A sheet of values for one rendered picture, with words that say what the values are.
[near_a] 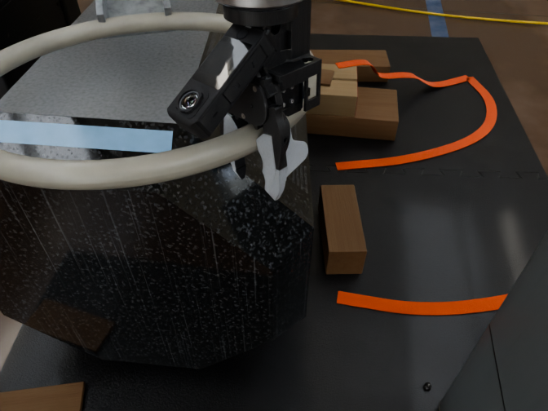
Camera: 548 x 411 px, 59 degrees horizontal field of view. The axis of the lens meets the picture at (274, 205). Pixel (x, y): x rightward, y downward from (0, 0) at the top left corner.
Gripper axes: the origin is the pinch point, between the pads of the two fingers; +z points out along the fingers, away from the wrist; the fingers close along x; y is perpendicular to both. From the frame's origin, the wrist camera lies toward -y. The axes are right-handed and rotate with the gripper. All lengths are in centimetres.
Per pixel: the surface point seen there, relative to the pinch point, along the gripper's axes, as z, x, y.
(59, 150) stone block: 10.3, 41.1, -7.9
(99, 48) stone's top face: 3, 59, 11
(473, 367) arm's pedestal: 62, -21, 42
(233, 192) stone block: 19.3, 20.6, 12.5
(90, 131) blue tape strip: 7.7, 38.5, -3.0
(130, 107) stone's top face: 5.6, 37.4, 4.7
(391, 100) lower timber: 64, 69, 138
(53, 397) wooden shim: 86, 56, -26
